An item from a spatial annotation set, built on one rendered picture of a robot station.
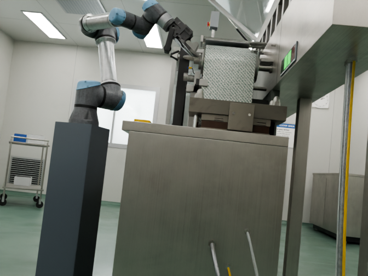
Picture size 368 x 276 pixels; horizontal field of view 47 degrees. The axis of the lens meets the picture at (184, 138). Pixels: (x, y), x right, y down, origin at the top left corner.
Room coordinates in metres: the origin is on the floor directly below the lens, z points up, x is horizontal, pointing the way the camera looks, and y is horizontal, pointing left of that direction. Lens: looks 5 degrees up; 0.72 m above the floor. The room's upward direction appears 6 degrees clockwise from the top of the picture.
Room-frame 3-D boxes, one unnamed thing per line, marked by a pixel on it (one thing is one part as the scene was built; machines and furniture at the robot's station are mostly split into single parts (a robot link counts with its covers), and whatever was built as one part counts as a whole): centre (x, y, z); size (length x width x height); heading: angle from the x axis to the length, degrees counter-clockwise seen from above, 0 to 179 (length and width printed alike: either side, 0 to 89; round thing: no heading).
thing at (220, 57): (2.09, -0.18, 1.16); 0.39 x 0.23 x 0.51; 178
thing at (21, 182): (6.22, 2.28, 0.51); 0.91 x 0.58 x 1.02; 22
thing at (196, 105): (1.78, -0.21, 1.00); 0.40 x 0.16 x 0.06; 88
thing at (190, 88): (2.00, -0.01, 1.05); 0.06 x 0.05 x 0.31; 88
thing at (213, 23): (2.51, -0.10, 1.66); 0.07 x 0.07 x 0.10; 0
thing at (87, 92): (2.11, 0.51, 1.07); 0.13 x 0.12 x 0.14; 131
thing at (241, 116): (1.68, -0.22, 0.96); 0.10 x 0.03 x 0.11; 88
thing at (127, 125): (2.90, -0.12, 0.88); 2.52 x 0.66 x 0.04; 178
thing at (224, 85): (1.90, -0.17, 1.11); 0.23 x 0.01 x 0.18; 88
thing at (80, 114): (2.11, 0.51, 0.95); 0.15 x 0.15 x 0.10
